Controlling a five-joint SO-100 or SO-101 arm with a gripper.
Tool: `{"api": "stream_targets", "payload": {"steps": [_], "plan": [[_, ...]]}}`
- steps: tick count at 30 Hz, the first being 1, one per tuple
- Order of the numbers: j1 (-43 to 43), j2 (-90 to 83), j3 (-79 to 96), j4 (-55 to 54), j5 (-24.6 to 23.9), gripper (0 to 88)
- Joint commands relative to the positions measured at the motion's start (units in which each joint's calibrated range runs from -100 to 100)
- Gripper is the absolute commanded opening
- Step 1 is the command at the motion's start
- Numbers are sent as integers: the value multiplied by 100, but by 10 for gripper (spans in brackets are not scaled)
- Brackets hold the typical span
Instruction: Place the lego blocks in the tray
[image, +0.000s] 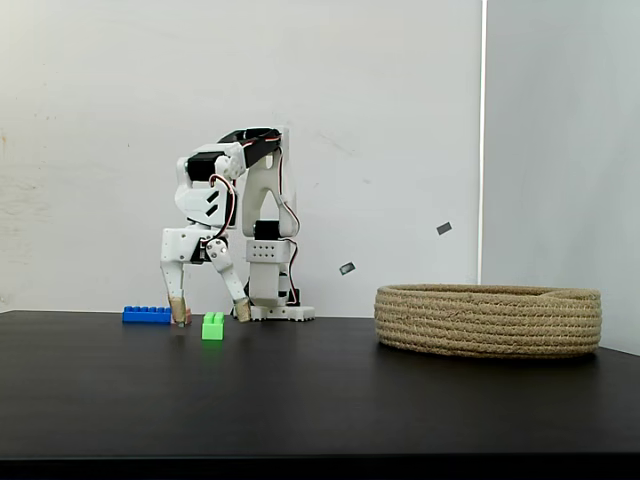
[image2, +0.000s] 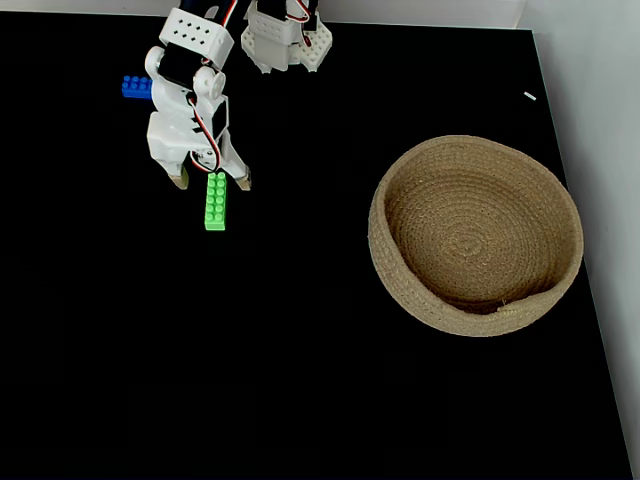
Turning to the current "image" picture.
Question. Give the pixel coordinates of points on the small pink lego block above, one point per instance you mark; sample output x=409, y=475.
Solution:
x=188, y=316

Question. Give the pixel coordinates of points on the green lego block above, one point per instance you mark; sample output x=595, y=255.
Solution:
x=212, y=330

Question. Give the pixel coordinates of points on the grey tape piece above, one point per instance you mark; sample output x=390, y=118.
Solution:
x=347, y=268
x=444, y=228

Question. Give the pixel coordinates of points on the long blue lego block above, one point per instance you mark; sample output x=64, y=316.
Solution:
x=145, y=316

